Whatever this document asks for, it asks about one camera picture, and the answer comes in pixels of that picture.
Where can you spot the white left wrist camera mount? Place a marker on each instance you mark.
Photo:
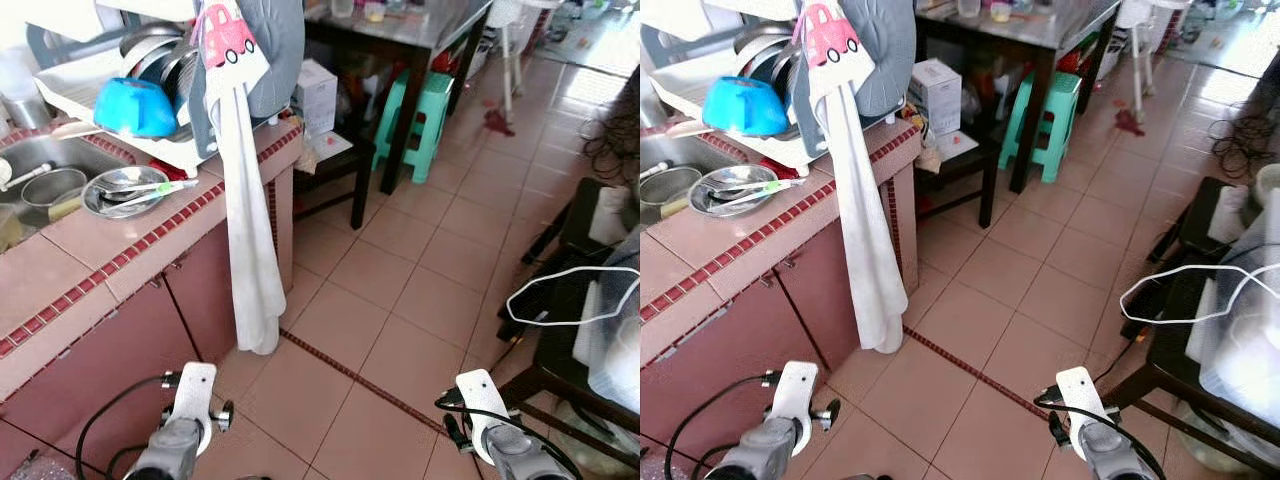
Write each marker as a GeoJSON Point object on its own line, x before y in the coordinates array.
{"type": "Point", "coordinates": [195, 390]}
{"type": "Point", "coordinates": [795, 390]}

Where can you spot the reddish brown base cabinet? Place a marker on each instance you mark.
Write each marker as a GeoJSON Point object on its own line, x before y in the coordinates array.
{"type": "Point", "coordinates": [120, 340]}
{"type": "Point", "coordinates": [740, 340]}

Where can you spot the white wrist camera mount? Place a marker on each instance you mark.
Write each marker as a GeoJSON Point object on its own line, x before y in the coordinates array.
{"type": "Point", "coordinates": [1080, 395]}
{"type": "Point", "coordinates": [795, 390]}
{"type": "Point", "coordinates": [195, 390]}
{"type": "Point", "coordinates": [485, 400]}

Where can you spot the white cardboard box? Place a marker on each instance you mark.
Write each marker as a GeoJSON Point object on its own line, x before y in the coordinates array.
{"type": "Point", "coordinates": [935, 95]}
{"type": "Point", "coordinates": [318, 95]}

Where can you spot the steel dish in rack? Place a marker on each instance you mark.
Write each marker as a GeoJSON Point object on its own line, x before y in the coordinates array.
{"type": "Point", "coordinates": [155, 60]}
{"type": "Point", "coordinates": [765, 60]}

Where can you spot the small red floor item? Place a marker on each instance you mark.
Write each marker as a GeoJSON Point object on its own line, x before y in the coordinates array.
{"type": "Point", "coordinates": [498, 122]}
{"type": "Point", "coordinates": [1130, 122]}

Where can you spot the blue plastic bowl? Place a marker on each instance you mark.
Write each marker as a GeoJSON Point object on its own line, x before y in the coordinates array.
{"type": "Point", "coordinates": [135, 105]}
{"type": "Point", "coordinates": [745, 105]}

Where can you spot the dark steel-topped table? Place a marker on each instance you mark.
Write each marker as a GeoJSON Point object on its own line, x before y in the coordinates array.
{"type": "Point", "coordinates": [400, 30]}
{"type": "Point", "coordinates": [1010, 30]}

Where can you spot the grey quilted cloth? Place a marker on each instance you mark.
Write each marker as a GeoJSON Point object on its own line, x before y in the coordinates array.
{"type": "Point", "coordinates": [885, 60]}
{"type": "Point", "coordinates": [280, 60]}

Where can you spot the white green-tipped plastic utensil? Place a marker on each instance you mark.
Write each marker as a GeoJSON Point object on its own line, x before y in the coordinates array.
{"type": "Point", "coordinates": [150, 190]}
{"type": "Point", "coordinates": [760, 188]}

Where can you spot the small steel bowl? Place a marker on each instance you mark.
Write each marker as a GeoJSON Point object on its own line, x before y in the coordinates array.
{"type": "Point", "coordinates": [55, 185]}
{"type": "Point", "coordinates": [670, 185]}

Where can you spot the square glass container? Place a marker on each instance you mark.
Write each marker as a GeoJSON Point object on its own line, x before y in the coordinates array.
{"type": "Point", "coordinates": [10, 228]}

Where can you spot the clear plastic container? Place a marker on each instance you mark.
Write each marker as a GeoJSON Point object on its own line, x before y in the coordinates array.
{"type": "Point", "coordinates": [18, 70]}

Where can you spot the steel sink basin with dishes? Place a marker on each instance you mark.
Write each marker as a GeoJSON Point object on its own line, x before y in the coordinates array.
{"type": "Point", "coordinates": [655, 150]}
{"type": "Point", "coordinates": [40, 150]}

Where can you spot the white floor stand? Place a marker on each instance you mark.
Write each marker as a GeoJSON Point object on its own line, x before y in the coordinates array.
{"type": "Point", "coordinates": [1138, 60]}
{"type": "Point", "coordinates": [508, 60]}

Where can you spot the white plastic dish rack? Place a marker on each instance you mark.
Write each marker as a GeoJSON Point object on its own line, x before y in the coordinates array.
{"type": "Point", "coordinates": [680, 95]}
{"type": "Point", "coordinates": [70, 95]}

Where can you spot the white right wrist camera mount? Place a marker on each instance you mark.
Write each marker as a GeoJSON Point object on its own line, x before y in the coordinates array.
{"type": "Point", "coordinates": [485, 400]}
{"type": "Point", "coordinates": [1080, 395]}

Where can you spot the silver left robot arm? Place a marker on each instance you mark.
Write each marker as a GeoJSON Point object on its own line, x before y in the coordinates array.
{"type": "Point", "coordinates": [760, 455]}
{"type": "Point", "coordinates": [165, 455]}

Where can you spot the small dark wooden stool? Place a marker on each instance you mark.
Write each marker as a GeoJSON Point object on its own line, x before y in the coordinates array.
{"type": "Point", "coordinates": [340, 160]}
{"type": "Point", "coordinates": [960, 160]}

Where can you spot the green plastic stool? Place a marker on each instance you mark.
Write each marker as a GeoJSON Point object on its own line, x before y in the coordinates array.
{"type": "Point", "coordinates": [1055, 110]}
{"type": "Point", "coordinates": [430, 110]}

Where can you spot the wooden spatula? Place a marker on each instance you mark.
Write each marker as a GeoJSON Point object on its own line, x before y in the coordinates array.
{"type": "Point", "coordinates": [78, 130]}

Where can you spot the steel cup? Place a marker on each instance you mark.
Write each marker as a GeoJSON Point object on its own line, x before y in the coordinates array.
{"type": "Point", "coordinates": [30, 112]}

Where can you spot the white towel pink car print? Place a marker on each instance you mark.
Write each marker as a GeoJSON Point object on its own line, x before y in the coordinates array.
{"type": "Point", "coordinates": [250, 260]}
{"type": "Point", "coordinates": [870, 260]}

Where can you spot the white plastic ladle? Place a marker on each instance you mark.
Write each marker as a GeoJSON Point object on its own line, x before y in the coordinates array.
{"type": "Point", "coordinates": [30, 172]}

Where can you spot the clear plastic storage bin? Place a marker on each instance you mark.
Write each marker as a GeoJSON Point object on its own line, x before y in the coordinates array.
{"type": "Point", "coordinates": [1245, 340]}
{"type": "Point", "coordinates": [615, 350]}

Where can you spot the dark wooden rack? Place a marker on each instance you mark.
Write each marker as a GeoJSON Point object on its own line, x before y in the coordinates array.
{"type": "Point", "coordinates": [1170, 350]}
{"type": "Point", "coordinates": [560, 350]}

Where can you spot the round steel plate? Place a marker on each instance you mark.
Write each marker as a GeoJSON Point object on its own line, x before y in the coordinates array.
{"type": "Point", "coordinates": [110, 205]}
{"type": "Point", "coordinates": [715, 205]}

